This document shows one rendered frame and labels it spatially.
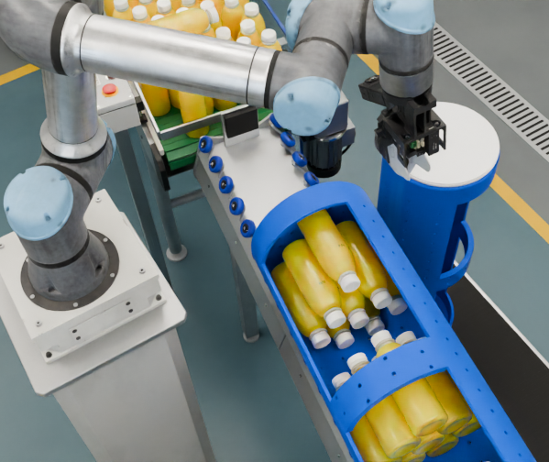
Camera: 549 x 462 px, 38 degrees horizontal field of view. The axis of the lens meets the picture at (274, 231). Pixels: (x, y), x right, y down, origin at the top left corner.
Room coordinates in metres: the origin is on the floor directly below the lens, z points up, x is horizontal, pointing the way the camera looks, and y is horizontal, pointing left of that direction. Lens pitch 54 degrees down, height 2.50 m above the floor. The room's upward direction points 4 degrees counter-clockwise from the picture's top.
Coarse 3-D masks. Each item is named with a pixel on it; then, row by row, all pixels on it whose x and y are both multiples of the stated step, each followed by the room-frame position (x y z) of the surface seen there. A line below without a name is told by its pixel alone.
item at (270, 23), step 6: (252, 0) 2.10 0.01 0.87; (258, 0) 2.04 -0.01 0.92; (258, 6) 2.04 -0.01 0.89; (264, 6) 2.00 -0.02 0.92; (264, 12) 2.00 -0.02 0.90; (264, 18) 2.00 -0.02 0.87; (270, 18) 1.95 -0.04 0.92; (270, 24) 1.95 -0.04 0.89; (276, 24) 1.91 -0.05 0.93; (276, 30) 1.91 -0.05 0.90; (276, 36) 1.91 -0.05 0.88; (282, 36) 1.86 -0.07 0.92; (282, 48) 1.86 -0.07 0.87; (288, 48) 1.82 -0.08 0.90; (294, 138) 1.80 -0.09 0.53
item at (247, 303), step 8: (232, 256) 1.34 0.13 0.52; (232, 264) 1.36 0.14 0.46; (240, 272) 1.32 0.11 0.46; (240, 280) 1.32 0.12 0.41; (240, 288) 1.32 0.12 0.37; (248, 288) 1.33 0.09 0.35; (240, 296) 1.32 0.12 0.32; (248, 296) 1.33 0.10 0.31; (240, 304) 1.33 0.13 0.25; (248, 304) 1.33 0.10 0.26; (240, 312) 1.35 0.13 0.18; (248, 312) 1.33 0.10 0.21; (256, 312) 1.34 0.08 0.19; (248, 320) 1.33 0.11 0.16; (256, 320) 1.33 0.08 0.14; (248, 328) 1.32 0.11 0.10; (256, 328) 1.33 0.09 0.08; (248, 336) 1.32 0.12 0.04; (256, 336) 1.34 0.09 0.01
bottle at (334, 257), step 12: (312, 216) 0.98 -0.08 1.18; (324, 216) 0.98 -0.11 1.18; (300, 228) 0.97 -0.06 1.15; (312, 228) 0.95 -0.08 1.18; (324, 228) 0.94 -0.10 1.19; (336, 228) 0.95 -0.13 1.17; (312, 240) 0.93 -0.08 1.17; (324, 240) 0.91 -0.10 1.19; (336, 240) 0.91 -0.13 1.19; (324, 252) 0.89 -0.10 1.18; (336, 252) 0.88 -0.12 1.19; (348, 252) 0.89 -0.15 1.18; (324, 264) 0.87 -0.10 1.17; (336, 264) 0.86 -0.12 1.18; (348, 264) 0.86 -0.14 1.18; (336, 276) 0.84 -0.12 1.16
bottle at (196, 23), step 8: (192, 8) 1.71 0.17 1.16; (200, 8) 1.72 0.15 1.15; (168, 16) 1.68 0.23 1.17; (176, 16) 1.67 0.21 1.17; (184, 16) 1.67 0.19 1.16; (192, 16) 1.68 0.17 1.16; (200, 16) 1.68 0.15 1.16; (208, 16) 1.70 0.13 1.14; (152, 24) 1.65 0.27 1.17; (160, 24) 1.65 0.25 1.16; (168, 24) 1.65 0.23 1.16; (176, 24) 1.65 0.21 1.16; (184, 24) 1.66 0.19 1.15; (192, 24) 1.66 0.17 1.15; (200, 24) 1.67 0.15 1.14; (208, 24) 1.68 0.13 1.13; (192, 32) 1.66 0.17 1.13; (200, 32) 1.67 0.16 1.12
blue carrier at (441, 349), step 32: (320, 192) 1.00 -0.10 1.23; (352, 192) 1.01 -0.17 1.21; (288, 224) 0.94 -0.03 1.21; (384, 224) 0.96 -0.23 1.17; (256, 256) 0.94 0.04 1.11; (384, 256) 0.84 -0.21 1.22; (416, 288) 0.78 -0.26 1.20; (288, 320) 0.78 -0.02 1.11; (384, 320) 0.83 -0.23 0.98; (416, 320) 0.80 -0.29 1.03; (320, 352) 0.76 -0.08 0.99; (352, 352) 0.77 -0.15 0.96; (416, 352) 0.63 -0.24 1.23; (448, 352) 0.63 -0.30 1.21; (320, 384) 0.64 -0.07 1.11; (352, 384) 0.59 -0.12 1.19; (384, 384) 0.58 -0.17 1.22; (480, 384) 0.58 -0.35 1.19; (352, 416) 0.55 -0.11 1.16; (480, 416) 0.50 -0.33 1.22; (352, 448) 0.51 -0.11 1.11; (480, 448) 0.52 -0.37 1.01; (512, 448) 0.45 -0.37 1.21
